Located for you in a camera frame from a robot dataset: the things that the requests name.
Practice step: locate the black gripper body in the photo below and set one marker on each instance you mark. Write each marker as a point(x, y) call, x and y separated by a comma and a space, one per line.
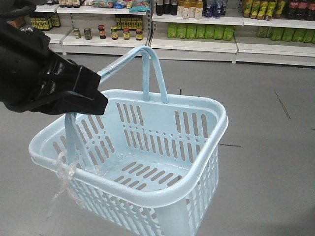
point(33, 77)

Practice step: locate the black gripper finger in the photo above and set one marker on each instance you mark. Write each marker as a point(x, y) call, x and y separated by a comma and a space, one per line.
point(86, 81)
point(77, 104)

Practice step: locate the light blue plastic basket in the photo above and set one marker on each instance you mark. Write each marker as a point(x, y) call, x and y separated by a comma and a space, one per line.
point(148, 164)

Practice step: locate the glass jar green lid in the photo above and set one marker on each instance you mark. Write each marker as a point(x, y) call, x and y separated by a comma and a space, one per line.
point(77, 33)

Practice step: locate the glass jar dark contents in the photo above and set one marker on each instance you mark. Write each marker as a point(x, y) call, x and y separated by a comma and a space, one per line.
point(88, 33)

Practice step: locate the sauce jar red lid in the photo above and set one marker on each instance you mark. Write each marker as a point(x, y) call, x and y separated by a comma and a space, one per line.
point(102, 31)

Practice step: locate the sauce jar yellow label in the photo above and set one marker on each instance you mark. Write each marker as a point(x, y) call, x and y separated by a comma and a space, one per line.
point(114, 33)

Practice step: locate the clear plastic tag strip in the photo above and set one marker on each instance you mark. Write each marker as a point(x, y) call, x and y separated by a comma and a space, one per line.
point(60, 182)

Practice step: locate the row of green packages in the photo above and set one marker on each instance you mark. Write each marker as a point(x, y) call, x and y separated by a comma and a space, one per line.
point(200, 31)

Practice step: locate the white store shelf unit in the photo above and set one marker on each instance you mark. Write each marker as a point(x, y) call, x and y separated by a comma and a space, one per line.
point(234, 38)

